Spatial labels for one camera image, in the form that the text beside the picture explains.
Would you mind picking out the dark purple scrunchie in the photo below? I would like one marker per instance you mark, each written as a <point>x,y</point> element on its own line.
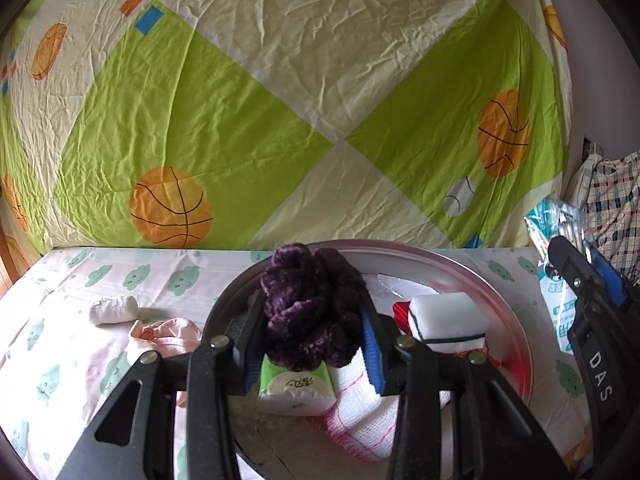
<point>310,305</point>

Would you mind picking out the blue white plastic bag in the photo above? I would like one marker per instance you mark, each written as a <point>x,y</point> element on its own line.
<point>555,220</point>

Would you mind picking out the basketball print sheet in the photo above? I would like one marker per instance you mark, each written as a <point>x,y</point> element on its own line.
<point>300,85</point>

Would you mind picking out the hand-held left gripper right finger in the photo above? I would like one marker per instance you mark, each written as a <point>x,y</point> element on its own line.
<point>372,350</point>

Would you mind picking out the blue white packet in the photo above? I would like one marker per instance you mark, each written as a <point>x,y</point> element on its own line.
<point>560,310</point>

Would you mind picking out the round metal tin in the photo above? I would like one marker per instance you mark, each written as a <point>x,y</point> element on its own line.
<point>450,270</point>

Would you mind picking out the green tissue pack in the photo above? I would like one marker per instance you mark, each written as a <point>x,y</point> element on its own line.
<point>295,390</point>

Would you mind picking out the pale rolled towel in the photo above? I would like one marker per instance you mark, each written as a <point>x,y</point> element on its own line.
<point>112,311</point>

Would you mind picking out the cloud print bed sheet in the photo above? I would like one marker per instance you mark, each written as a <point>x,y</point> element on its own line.
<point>75,360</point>

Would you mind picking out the white sponge dark stripe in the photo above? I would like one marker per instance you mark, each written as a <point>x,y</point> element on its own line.
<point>447,322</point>

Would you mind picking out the plaid bag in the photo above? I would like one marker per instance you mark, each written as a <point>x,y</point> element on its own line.
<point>617,200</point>

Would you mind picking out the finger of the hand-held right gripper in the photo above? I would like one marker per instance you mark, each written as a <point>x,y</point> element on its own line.
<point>570,265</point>
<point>612,280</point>

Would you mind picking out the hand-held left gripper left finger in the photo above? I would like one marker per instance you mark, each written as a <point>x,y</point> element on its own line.
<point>250,360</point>

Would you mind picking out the white gauze cloth pink trim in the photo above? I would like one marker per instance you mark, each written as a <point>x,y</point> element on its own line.
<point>370,425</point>

